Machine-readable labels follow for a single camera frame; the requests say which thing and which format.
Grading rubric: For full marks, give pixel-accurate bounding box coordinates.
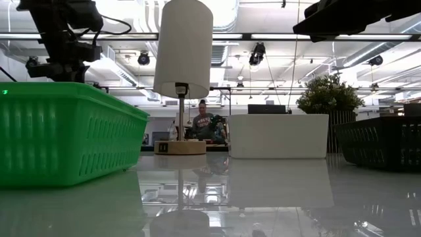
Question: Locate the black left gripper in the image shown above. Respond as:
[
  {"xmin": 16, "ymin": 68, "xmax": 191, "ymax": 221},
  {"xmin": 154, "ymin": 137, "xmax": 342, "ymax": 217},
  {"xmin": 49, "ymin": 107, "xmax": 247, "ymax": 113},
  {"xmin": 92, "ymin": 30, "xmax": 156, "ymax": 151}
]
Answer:
[{"xmin": 25, "ymin": 41, "xmax": 103, "ymax": 83}]

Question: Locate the green plastic basket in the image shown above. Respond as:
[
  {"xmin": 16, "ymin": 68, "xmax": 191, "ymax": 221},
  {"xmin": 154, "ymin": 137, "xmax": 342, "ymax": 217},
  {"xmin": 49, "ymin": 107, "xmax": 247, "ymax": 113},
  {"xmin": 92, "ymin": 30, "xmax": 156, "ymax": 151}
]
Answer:
[{"xmin": 0, "ymin": 82, "xmax": 151, "ymax": 190}]

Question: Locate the white plastic bin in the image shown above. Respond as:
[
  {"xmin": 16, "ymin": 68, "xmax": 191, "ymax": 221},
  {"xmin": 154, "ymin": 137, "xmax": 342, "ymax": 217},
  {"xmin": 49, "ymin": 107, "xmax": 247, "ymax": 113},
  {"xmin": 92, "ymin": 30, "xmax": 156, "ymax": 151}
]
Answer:
[{"xmin": 227, "ymin": 113, "xmax": 330, "ymax": 160}]

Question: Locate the black ceiling spotlight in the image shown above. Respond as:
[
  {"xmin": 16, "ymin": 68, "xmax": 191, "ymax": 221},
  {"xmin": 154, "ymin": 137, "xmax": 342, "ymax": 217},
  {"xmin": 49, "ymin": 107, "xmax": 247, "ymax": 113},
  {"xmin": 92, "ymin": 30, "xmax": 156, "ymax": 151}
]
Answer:
[
  {"xmin": 368, "ymin": 54, "xmax": 384, "ymax": 67},
  {"xmin": 248, "ymin": 42, "xmax": 266, "ymax": 66},
  {"xmin": 137, "ymin": 51, "xmax": 151, "ymax": 66}
]

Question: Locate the overhead rig light bar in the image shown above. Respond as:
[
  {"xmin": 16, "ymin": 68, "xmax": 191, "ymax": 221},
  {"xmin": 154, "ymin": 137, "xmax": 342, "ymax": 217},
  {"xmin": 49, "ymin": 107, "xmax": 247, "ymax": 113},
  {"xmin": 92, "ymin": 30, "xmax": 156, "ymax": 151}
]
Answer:
[{"xmin": 0, "ymin": 32, "xmax": 421, "ymax": 42}]

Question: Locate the white shade wooden base lamp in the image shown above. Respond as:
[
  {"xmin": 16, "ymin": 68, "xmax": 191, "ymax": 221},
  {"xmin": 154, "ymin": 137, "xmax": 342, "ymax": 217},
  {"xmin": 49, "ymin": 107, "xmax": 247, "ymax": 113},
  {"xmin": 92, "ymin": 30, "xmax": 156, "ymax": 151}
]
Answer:
[{"xmin": 153, "ymin": 0, "xmax": 214, "ymax": 156}]

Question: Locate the person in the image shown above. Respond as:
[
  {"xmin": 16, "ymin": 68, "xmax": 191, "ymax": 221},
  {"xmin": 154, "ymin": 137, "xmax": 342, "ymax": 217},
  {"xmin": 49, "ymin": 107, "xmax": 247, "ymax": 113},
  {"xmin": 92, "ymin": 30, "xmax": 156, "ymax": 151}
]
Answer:
[{"xmin": 191, "ymin": 99, "xmax": 228, "ymax": 143}]

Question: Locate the black horizontal rig bar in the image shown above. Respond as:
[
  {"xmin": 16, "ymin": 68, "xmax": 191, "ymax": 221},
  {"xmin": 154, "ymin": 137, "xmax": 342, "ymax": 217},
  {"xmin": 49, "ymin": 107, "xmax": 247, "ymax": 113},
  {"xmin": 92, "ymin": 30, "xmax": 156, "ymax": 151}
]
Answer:
[{"xmin": 98, "ymin": 86, "xmax": 421, "ymax": 92}]

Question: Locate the black computer monitor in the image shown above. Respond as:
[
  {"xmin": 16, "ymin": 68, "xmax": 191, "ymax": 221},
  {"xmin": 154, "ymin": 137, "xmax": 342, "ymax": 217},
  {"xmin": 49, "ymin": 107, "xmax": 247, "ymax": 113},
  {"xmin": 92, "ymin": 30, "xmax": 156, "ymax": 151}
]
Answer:
[
  {"xmin": 247, "ymin": 104, "xmax": 287, "ymax": 115},
  {"xmin": 403, "ymin": 103, "xmax": 421, "ymax": 118}
]

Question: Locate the green plant in striped pot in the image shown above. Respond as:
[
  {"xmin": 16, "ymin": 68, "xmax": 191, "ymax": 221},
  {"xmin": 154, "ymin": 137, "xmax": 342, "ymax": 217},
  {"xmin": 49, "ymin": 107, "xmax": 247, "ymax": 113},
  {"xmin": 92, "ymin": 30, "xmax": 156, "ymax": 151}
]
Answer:
[{"xmin": 295, "ymin": 73, "xmax": 366, "ymax": 154}]

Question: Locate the black plastic basket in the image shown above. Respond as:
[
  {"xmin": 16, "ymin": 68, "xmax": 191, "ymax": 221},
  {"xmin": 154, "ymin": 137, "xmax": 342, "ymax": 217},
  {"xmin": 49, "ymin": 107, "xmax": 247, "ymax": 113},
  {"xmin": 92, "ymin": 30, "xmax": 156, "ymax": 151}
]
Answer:
[{"xmin": 333, "ymin": 116, "xmax": 421, "ymax": 172}]

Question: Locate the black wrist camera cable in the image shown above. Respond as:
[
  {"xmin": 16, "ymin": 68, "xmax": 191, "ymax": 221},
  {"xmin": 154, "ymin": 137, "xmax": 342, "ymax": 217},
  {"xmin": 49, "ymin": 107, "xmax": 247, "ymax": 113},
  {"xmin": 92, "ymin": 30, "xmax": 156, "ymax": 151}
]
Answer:
[{"xmin": 93, "ymin": 14, "xmax": 133, "ymax": 47}]

